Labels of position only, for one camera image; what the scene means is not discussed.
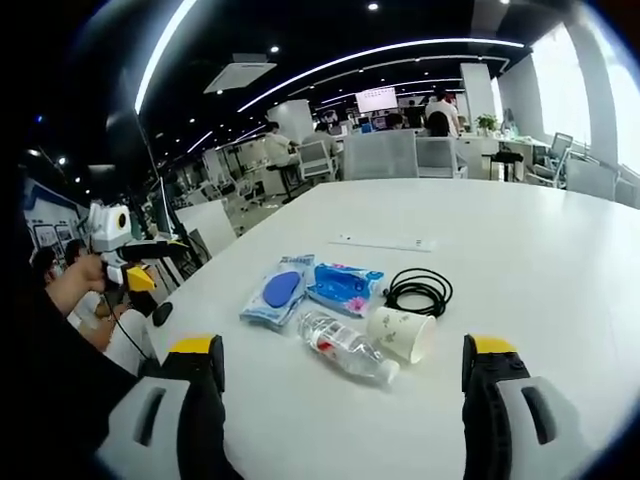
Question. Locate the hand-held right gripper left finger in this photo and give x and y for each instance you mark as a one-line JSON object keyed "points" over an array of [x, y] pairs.
{"points": [[200, 415]]}

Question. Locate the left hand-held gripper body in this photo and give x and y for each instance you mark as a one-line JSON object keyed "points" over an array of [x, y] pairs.
{"points": [[111, 225]]}

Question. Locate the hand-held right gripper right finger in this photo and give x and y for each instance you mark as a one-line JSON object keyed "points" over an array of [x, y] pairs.
{"points": [[492, 420]]}

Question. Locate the patterned paper cup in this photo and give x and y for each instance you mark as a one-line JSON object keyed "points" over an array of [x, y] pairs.
{"points": [[395, 332]]}

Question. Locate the wet wipes pack blue lid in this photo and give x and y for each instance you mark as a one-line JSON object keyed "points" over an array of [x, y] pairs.
{"points": [[277, 295]]}

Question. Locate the clear plastic bottle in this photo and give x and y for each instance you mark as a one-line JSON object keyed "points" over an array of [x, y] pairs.
{"points": [[345, 350]]}

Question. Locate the blue floral wipes pack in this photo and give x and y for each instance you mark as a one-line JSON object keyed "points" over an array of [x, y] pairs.
{"points": [[345, 290]]}

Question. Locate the person's left hand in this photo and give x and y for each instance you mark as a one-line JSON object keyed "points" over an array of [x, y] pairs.
{"points": [[85, 282]]}

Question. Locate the small black oval object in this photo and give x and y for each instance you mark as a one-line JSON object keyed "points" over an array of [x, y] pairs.
{"points": [[162, 314]]}

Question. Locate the white desk partition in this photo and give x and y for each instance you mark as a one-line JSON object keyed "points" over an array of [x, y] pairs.
{"points": [[205, 227]]}

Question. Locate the white table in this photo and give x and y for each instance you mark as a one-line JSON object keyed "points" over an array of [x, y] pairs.
{"points": [[500, 250]]}

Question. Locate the white mesh office chair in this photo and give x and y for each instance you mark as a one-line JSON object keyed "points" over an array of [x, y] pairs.
{"points": [[315, 159]]}

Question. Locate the ceiling air conditioner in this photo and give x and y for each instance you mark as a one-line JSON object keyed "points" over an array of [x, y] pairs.
{"points": [[240, 77]]}

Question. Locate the grey mesh office chair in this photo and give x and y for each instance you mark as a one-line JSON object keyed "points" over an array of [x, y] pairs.
{"points": [[440, 157], [380, 155]]}

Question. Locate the potted green plant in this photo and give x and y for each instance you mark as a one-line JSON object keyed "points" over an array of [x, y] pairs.
{"points": [[487, 122]]}

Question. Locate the wall display screen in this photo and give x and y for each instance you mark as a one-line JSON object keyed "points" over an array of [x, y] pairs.
{"points": [[376, 100]]}

